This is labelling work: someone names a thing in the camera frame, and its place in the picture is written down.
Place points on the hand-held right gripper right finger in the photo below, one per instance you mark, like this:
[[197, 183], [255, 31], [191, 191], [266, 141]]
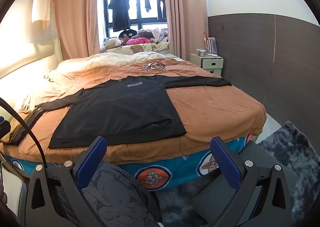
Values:
[[226, 164]]

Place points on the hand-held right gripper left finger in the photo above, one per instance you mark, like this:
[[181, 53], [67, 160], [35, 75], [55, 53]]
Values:
[[91, 159]]

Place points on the black long-sleeved shirt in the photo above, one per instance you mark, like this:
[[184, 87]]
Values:
[[125, 109]]

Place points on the stack of folded brown clothes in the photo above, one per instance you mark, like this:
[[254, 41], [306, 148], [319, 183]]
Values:
[[31, 119]]

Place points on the pile of floral clothes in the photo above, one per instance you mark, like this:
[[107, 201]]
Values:
[[160, 34]]

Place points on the brown folded cloth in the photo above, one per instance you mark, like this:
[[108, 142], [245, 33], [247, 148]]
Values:
[[15, 127]]

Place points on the teal printed bed sheet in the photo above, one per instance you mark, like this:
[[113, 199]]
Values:
[[185, 167]]

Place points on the person's right leg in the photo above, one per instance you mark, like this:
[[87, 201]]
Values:
[[117, 192]]

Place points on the orange blanket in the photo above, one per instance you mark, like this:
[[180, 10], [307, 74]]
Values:
[[212, 107]]

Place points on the grey shaggy rug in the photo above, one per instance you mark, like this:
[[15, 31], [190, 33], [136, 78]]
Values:
[[295, 147]]

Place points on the white padded headboard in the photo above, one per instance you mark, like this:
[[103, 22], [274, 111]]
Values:
[[27, 59]]

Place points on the cream duvet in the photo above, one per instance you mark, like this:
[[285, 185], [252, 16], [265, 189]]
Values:
[[100, 62]]

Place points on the white power strip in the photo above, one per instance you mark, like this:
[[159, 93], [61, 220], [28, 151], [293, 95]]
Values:
[[213, 55]]

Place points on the small clear container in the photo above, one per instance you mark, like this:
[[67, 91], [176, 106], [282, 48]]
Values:
[[200, 52]]

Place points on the white plush toy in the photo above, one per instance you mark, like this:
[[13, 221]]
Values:
[[111, 43]]

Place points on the rack on bedside table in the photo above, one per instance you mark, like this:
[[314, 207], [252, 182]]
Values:
[[210, 43]]

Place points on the pink plush toy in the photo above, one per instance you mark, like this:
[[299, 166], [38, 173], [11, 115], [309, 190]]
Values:
[[138, 41]]

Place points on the hanging white garment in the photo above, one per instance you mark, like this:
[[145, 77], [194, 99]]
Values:
[[41, 4]]

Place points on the black plush toy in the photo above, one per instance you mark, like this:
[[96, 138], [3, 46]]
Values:
[[127, 34]]

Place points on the pink curtain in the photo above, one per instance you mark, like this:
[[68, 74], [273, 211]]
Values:
[[75, 17], [182, 17]]

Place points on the brown plush toy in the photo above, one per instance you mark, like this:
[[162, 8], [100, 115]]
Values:
[[145, 34]]

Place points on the hanging dark jacket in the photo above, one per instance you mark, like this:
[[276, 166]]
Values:
[[119, 9]]

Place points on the black framed window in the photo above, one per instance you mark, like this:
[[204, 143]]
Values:
[[136, 2]]

